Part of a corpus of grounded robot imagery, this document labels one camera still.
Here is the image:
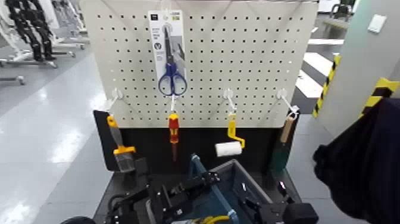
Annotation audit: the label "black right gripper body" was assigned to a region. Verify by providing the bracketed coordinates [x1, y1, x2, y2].
[258, 202, 320, 224]

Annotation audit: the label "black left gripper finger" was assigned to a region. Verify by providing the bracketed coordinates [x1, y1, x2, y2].
[170, 170, 221, 197]
[164, 195, 204, 223]

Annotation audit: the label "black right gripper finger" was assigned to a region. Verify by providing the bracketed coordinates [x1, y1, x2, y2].
[277, 180, 295, 204]
[237, 196, 264, 220]

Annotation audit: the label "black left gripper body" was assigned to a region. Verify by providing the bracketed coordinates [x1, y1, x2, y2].
[146, 183, 176, 224]

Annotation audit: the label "blue grey plastic crate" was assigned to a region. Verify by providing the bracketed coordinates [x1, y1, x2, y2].
[144, 158, 275, 224]

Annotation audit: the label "blue crate handle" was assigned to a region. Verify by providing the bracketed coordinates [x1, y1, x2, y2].
[188, 153, 240, 224]

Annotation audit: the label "yellow tool in crate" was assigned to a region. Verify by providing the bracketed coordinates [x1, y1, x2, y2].
[193, 214, 231, 224]

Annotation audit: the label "black back panel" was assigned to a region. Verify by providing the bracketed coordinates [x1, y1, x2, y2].
[93, 110, 301, 190]

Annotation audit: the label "red yellow screwdriver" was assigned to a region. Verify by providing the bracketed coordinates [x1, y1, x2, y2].
[168, 113, 180, 163]

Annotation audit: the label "dark cloth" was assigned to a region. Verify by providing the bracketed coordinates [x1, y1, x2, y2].
[312, 97, 400, 224]

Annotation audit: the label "narrow yellow black corner guard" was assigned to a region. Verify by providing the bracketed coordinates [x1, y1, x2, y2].
[311, 55, 342, 119]

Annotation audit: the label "white pegboard panel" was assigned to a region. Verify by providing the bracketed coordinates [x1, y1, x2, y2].
[80, 0, 319, 129]

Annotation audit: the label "wide yellow black corner guard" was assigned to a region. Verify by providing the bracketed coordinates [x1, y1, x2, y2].
[357, 77, 400, 120]

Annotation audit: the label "white scissors packaging card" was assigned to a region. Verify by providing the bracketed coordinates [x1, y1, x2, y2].
[147, 10, 188, 95]

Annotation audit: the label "grey chair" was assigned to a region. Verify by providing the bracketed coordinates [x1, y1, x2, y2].
[321, 2, 355, 32]

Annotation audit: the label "white wheeled stand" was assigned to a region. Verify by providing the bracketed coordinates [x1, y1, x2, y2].
[0, 14, 59, 86]

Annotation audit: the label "black humanoid robot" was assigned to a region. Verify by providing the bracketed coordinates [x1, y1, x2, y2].
[4, 0, 57, 62]

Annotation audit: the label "yellow handled paint roller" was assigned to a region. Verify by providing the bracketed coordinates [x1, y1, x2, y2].
[215, 112, 246, 158]

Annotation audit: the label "yellow handled wire brush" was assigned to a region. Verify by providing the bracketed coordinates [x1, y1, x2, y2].
[106, 115, 137, 174]

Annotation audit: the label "blue handled scissors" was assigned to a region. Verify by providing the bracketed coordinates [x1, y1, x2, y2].
[157, 26, 188, 97]

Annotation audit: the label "white wall switch plate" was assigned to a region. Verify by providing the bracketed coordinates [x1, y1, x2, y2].
[367, 14, 388, 34]

